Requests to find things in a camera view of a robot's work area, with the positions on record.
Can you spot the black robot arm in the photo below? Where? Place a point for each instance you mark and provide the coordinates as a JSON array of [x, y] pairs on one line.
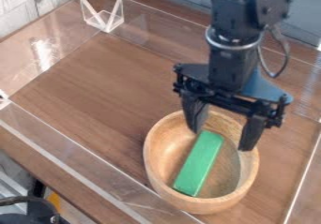
[[240, 21]]

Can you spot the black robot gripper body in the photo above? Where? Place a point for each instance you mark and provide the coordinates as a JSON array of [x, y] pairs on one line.
[[230, 83]]

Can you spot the green rectangular block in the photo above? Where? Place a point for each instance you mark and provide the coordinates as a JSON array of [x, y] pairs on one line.
[[195, 169]]

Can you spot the brown wooden bowl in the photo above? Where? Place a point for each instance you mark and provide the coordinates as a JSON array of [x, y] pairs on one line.
[[167, 146]]

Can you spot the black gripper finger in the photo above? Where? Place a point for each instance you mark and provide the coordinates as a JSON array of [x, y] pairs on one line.
[[251, 132], [195, 111]]

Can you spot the clear acrylic front wall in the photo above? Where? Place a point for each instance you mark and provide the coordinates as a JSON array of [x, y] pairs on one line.
[[100, 190]]

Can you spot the clear acrylic corner bracket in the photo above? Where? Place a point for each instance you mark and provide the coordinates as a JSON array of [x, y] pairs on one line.
[[104, 20]]

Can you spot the black clamp with cable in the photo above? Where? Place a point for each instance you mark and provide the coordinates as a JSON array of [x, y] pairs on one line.
[[40, 211]]

